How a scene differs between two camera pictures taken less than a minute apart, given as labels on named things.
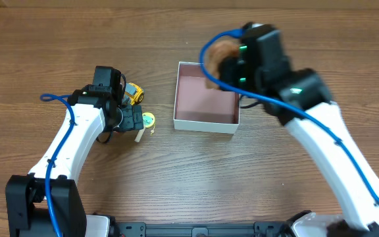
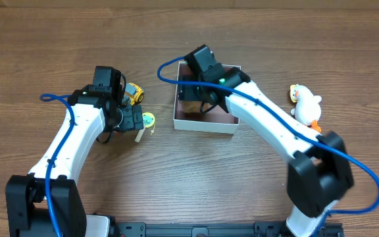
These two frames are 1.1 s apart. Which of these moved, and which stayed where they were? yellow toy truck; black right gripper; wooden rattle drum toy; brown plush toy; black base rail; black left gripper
Moved: black right gripper; brown plush toy
Stayed: wooden rattle drum toy; black base rail; yellow toy truck; black left gripper
